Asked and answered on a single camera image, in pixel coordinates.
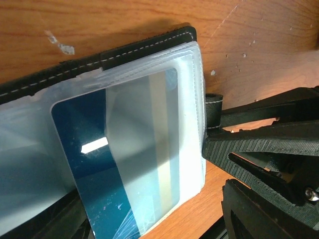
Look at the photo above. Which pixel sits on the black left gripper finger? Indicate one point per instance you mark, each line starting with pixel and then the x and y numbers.
pixel 249 216

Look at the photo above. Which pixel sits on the blue card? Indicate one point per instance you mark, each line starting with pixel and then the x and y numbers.
pixel 122 146

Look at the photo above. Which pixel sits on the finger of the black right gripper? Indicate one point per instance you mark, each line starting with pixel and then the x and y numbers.
pixel 280 143
pixel 299 104

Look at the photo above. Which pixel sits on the black leather card holder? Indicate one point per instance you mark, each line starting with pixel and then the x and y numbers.
pixel 38 194

